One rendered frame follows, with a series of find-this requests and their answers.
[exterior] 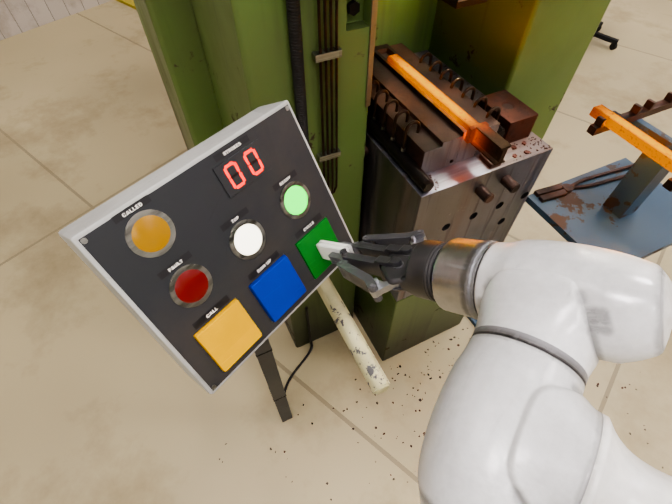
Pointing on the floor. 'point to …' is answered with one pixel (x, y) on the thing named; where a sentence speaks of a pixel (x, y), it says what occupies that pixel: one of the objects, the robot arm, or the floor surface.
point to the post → (273, 380)
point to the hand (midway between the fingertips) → (335, 252)
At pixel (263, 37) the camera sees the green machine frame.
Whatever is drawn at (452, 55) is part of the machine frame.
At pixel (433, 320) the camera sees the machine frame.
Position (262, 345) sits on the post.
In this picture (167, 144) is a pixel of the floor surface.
